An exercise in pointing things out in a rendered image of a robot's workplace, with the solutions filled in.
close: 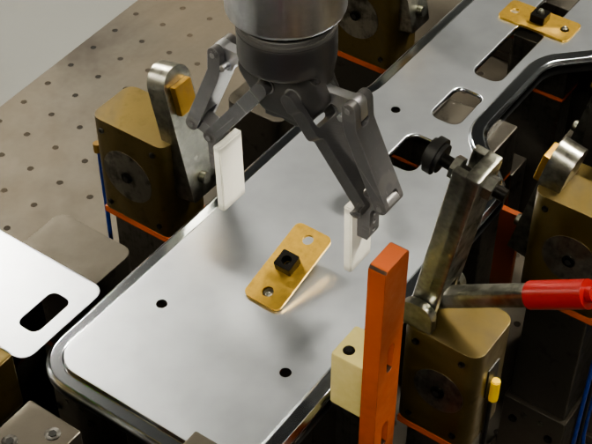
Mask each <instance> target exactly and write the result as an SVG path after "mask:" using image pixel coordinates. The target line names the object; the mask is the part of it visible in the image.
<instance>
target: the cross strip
mask: <svg viewBox="0 0 592 444"><path fill-rule="evenodd" d="M50 294H58V295H60V296H62V297H64V298H65V299H66V300H67V301H69V304H68V306H67V307H66V308H65V309H64V310H62V311H61V312H60V313H59V314H58V315H57V316H56V317H54V318H53V319H52V320H51V321H50V322H49V323H48V324H46V325H45V326H44V327H43V328H42V329H40V330H39V331H35V332H33V331H29V330H28V329H25V328H24V327H22V326H21V325H20V320H21V319H22V318H23V317H24V316H25V315H27V314H28V313H29V312H30V311H31V310H32V309H34V308H35V307H36V306H37V305H38V304H40V303H41V302H42V301H43V300H44V299H45V298H47V297H48V296H49V295H50ZM99 295H100V288H99V287H98V286H97V285H96V284H95V283H94V282H92V281H90V280H89V279H87V278H85V277H83V276H81V275H79V274H77V273H76V272H75V271H73V270H70V269H69V268H67V267H65V266H63V265H61V264H60V263H58V262H56V261H55V260H53V259H51V258H49V257H47V256H46V255H44V254H42V253H41V252H39V251H37V250H35V249H33V248H31V247H29V246H27V245H26V244H25V243H23V242H21V241H19V240H17V239H15V238H13V237H12V236H10V235H9V234H7V233H5V232H3V231H1V230H0V348H2V349H3V350H5V351H6V352H9V353H10V354H11V355H12V356H13V357H15V358H18V359H26V358H29V357H31V356H33V355H34V354H35V353H36V352H37V351H38V350H39V349H40V348H42V347H43V346H44V345H45V344H46V343H47V342H48V341H49V340H51V339H52V338H53V337H54V336H55V335H56V334H57V333H58V332H60V331H61V330H62V329H63V328H64V327H65V326H66V325H68V324H69V323H70V322H71V321H72V320H73V319H74V318H75V317H77V316H78V315H79V314H80V313H81V312H82V311H83V310H84V309H86V308H87V307H88V306H89V305H90V304H91V303H92V302H93V301H95V300H96V299H97V298H98V296H99Z"/></svg>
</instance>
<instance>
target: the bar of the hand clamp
mask: <svg viewBox="0 0 592 444"><path fill-rule="evenodd" d="M451 149H452V146H451V145H450V140H449V139H447V138H445V137H444V136H440V137H436V138H434V139H433V140H432V141H431V142H430V144H429V145H428V146H427V147H426V148H425V151H424V153H423V155H422V157H421V160H420V165H422V166H421V170H422V171H424V172H426V173H427V174H432V173H437V172H439V171H440V169H441V168H442V167H443V168H445V169H447V170H448V173H447V177H448V178H449V179H450V180H449V183H448V187H447V190H446V193H445V196H444V199H443V202H442V205H441V207H440V212H439V215H438V217H437V220H436V223H435V227H434V229H433V234H432V237H431V239H430V242H429V245H428V248H427V250H426V253H425V259H424V261H423V264H422V267H421V270H420V272H419V275H418V280H417V283H416V286H415V289H414V292H413V294H412V296H414V297H417V298H420V299H422V300H424V301H425V302H427V303H428V304H429V305H430V306H431V307H432V308H433V309H434V311H435V313H436V314H437V312H438V309H439V306H440V302H441V299H442V297H443V294H444V292H445V291H446V290H447V289H448V288H449V287H450V285H458V282H459V279H460V276H461V275H462V272H463V267H464V265H465V263H466V260H467V257H468V255H469V252H470V248H471V246H472V243H473V241H474V238H475V236H476V233H477V229H478V227H479V224H480V221H481V218H482V217H483V214H484V211H485V207H486V205H487V202H488V201H490V200H492V199H493V198H496V199H497V200H499V201H501V202H502V203H504V202H505V200H506V199H507V197H508V195H509V193H510V190H508V189H506V188H504V187H503V186H501V185H500V184H501V183H502V179H501V178H499V177H498V176H497V175H498V172H499V170H500V166H501V163H502V160H503V158H502V157H501V156H500V155H498V154H496V153H495V152H492V151H489V150H487V149H486V148H484V147H483V146H481V145H480V144H477V145H476V146H475V147H474V148H473V150H472V153H471V155H470V160H469V163H468V165H466V164H467V161H468V159H466V158H465V157H463V156H462V155H459V156H456V158H453V157H452V156H450V155H449V154H450V153H451Z"/></svg>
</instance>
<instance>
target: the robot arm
mask: <svg viewBox="0 0 592 444"><path fill-rule="evenodd" d="M347 6H348V0H224V7H225V11H226V15H227V17H228V18H229V19H230V21H231V22H232V23H233V24H234V25H235V33H236V36H235V35H234V34H232V33H228V34H227V35H225V36H224V37H223V38H222V39H220V40H219V41H217V42H216V43H215V44H214V45H212V46H211V47H210V48H208V49H207V71H206V72H205V75H204V77H203V81H202V83H201V84H200V87H199V89H198V92H197V94H196V97H195V99H194V101H193V104H192V106H191V108H190V110H189V113H188V116H187V118H186V123H187V125H188V127H189V128H190V129H192V130H196V129H199V130H201V131H202V132H203V137H204V139H205V140H206V141H207V142H208V148H209V159H210V164H211V168H214V169H215V171H216V182H217V192H218V208H219V209H220V210H222V211H225V210H227V209H228V208H229V207H230V206H231V205H232V204H233V203H234V202H235V201H237V200H238V199H239V198H240V197H241V196H242V195H243V194H244V193H245V183H244V170H243V156H242V142H241V131H240V130H239V129H233V130H232V131H231V132H229V130H230V129H231V128H232V127H233V126H234V125H235V124H237V122H239V121H240V120H241V119H242V118H243V117H244V116H245V115H246V114H248V113H249V112H250V111H251V110H252V109H253V108H254V107H255V106H257V105H258V104H260V105H261V106H262V107H263V108H264V109H265V113H266V114H269V115H272V116H276V117H281V118H283V119H284V120H286V121H287V122H289V123H290V124H292V125H294V126H297V127H300V129H301V131H302V133H303V134H304V136H305V138H306V139H307V141H309V142H314V143H315V144H316V146H317V147H318V149H319V151H320V152H321V154H322V156H323V157H324V158H325V160H326V162H327V163H328V165H329V167H330V169H331V170H332V172H333V174H334V175H335V176H336V178H337V180H338V181H339V183H340V185H341V186H342V188H343V190H344V192H345V193H346V195H347V196H348V197H349V199H350V202H349V203H348V204H347V205H346V206H345V207H344V269H345V270H347V271H349V272H351V271H353V270H354V269H355V268H356V267H357V266H358V265H359V263H360V262H361V261H362V260H363V259H364V258H365V257H366V256H367V255H368V254H369V253H370V246H371V235H372V234H373V233H374V232H375V231H376V230H377V229H378V227H379V215H382V216H383V215H385V214H386V213H387V212H388V211H389V210H390V209H391V208H392V207H393V206H394V205H395V204H396V203H397V202H398V201H399V200H400V199H401V198H402V197H403V191H402V188H401V186H400V183H399V180H398V179H397V176H396V172H395V169H394V167H393V165H392V162H391V159H390V157H389V153H388V151H387V148H386V145H385V144H384V141H383V138H382V136H381V132H380V129H379V127H378V124H377V121H376V120H375V117H374V96H373V94H372V92H371V91H370V90H369V89H367V88H365V87H362V88H360V89H359V90H358V91H357V92H351V91H348V90H345V89H343V88H340V87H339V84H338V82H337V79H336V76H335V73H334V69H335V65H336V61H337V53H338V22H339V21H340V20H341V19H342V18H343V16H344V14H345V12H346V10H347ZM237 66H239V70H240V73H241V74H242V76H243V77H244V78H245V80H246V82H247V83H248V86H249V87H250V89H249V90H248V91H247V92H246V93H245V94H244V95H243V96H242V97H241V98H240V99H239V100H237V101H236V103H235V104H234V105H232V106H231V107H230V108H229V109H228V110H227V111H226V112H225V113H224V114H223V115H222V116H221V117H219V116H217V115H216V114H215V112H216V110H217V108H218V104H219V102H220V101H221V99H222V97H223V94H224V92H225V90H226V88H227V85H228V83H229V81H230V79H231V77H232V75H233V72H234V70H235V68H236V67H237ZM322 111H323V112H324V114H325V117H324V118H323V119H322V120H321V121H320V122H319V123H318V124H316V125H315V123H314V121H313V120H314V118H315V117H317V116H318V115H319V114H320V113H321V112H322Z"/></svg>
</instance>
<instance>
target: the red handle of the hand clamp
mask: <svg viewBox="0 0 592 444"><path fill-rule="evenodd" d="M484 307H526V308H527V309H529V310H589V309H592V280H591V279H589V278H583V279H549V280H529V281H527V282H526V283H509V284H473V285H450V287H449V288H448V289H447V290H446V291H445V292H444V294H443V297H442V299H441V302H440V306H439V308H484Z"/></svg>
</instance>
